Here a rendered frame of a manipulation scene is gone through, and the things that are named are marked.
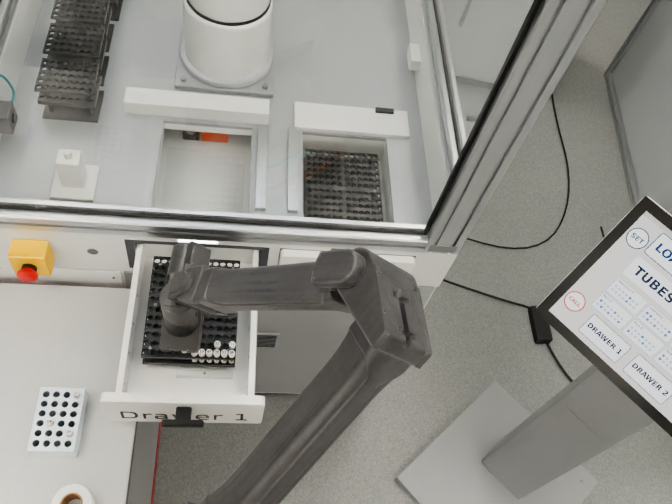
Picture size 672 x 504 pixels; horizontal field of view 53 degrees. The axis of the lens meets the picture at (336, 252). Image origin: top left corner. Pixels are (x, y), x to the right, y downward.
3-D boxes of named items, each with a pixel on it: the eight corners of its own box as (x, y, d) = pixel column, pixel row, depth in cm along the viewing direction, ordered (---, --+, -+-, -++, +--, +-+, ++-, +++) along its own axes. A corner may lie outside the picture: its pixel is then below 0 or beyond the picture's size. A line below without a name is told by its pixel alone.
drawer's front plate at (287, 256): (403, 288, 154) (416, 263, 144) (276, 281, 149) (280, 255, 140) (403, 281, 154) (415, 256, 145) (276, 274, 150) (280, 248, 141)
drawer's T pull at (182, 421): (203, 428, 122) (203, 425, 121) (161, 427, 121) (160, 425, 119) (205, 408, 124) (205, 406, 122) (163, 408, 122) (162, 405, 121)
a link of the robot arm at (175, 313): (155, 308, 105) (191, 313, 105) (164, 269, 108) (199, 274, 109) (159, 325, 111) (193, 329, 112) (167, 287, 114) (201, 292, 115)
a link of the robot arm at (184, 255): (182, 287, 100) (230, 307, 105) (197, 221, 106) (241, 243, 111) (141, 307, 108) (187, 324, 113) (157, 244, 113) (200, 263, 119)
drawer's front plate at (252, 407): (261, 423, 132) (265, 404, 123) (107, 421, 128) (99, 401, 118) (261, 415, 133) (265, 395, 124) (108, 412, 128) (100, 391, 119)
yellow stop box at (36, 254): (51, 279, 139) (44, 261, 133) (14, 277, 138) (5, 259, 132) (55, 258, 141) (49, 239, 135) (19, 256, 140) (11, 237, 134)
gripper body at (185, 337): (204, 300, 121) (202, 282, 115) (198, 354, 116) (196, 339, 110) (167, 298, 120) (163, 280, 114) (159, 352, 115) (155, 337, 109)
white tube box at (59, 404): (77, 457, 129) (73, 451, 126) (30, 456, 128) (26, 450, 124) (88, 394, 135) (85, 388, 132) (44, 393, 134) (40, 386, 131)
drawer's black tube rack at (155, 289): (234, 372, 135) (235, 359, 129) (143, 369, 132) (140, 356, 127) (239, 275, 146) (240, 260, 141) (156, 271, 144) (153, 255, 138)
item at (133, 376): (253, 412, 131) (255, 401, 126) (116, 409, 128) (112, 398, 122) (259, 239, 153) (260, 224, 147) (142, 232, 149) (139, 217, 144)
